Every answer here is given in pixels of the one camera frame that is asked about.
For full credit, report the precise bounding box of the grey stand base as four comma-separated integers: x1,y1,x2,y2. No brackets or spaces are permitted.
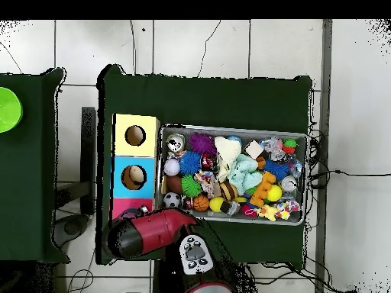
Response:
53,213,91,249

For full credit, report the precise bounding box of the yellow plush toy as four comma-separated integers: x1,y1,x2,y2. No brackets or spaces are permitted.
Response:
254,204,280,222

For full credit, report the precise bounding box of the small dark green tablecloth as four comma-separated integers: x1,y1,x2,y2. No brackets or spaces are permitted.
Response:
0,67,71,264

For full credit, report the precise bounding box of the lime green bowl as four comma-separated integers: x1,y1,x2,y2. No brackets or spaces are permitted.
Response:
0,86,24,134

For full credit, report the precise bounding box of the black power cable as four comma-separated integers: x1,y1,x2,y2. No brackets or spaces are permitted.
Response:
308,169,391,179

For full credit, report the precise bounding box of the silver mesh bin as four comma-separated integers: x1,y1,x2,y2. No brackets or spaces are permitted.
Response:
153,122,309,227

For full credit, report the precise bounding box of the small soccer ball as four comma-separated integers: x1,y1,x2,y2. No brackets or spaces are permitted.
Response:
162,192,182,210

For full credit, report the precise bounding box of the mint knit cloth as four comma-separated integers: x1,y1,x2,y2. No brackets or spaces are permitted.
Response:
227,153,263,196

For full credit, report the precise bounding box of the cream knit cloth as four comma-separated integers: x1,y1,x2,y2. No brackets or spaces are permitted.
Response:
213,135,243,183

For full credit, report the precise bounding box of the large dark green tablecloth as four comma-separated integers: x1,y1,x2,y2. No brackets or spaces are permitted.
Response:
95,63,313,269

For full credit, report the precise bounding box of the yellow ball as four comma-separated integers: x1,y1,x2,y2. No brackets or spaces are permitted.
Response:
266,185,283,202

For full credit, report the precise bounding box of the purple spiky ball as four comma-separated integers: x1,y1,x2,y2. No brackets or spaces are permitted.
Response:
188,133,218,156

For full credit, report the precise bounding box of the silver drink can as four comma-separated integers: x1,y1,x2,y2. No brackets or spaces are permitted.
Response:
166,133,186,153

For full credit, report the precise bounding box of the white baseball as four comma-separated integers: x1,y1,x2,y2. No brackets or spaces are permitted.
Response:
163,158,180,177

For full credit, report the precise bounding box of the wooden box with three holes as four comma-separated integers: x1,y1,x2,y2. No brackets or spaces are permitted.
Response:
108,113,161,221

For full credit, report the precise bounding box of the beige brown ball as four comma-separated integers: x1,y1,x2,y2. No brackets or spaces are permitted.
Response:
128,166,145,188

